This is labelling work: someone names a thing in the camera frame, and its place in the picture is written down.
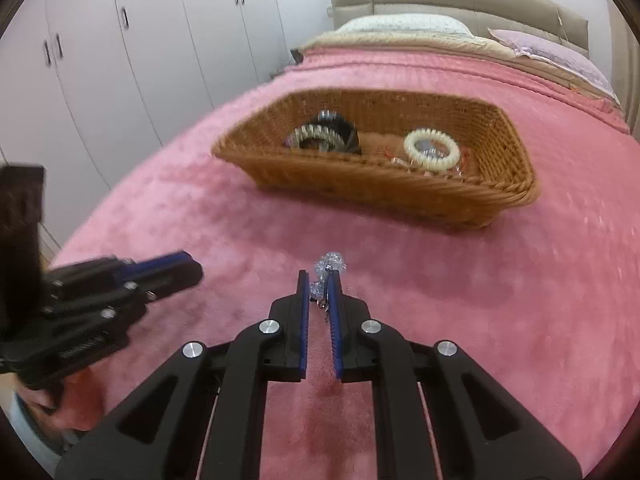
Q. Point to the grey nightstand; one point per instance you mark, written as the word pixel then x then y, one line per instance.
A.
pixel 280 71

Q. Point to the person's left hand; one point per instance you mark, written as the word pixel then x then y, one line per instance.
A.
pixel 80 400

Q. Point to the white dotted pillow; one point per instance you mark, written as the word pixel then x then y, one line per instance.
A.
pixel 400 25

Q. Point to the beige curtain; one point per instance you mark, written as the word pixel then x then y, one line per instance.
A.
pixel 625 85

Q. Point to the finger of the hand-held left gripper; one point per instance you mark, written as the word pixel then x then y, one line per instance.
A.
pixel 155 264
pixel 175 280

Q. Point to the small crystal hair pin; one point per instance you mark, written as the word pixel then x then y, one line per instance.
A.
pixel 430 149

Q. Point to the brown wicker basket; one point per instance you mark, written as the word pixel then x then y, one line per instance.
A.
pixel 380 190

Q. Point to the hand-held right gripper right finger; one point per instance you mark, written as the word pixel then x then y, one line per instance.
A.
pixel 334 330

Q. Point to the beige bed sheet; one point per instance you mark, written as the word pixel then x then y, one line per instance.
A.
pixel 400 41

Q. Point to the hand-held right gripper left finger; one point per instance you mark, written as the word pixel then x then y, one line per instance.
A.
pixel 303 330

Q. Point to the white wardrobe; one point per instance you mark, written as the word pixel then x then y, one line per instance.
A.
pixel 150 35

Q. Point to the clear crystal oval hair clip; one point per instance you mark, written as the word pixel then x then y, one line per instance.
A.
pixel 330 261

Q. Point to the purple pillow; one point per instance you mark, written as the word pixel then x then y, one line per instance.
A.
pixel 550 52

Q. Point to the black device on nightstand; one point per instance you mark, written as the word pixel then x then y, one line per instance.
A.
pixel 296 56

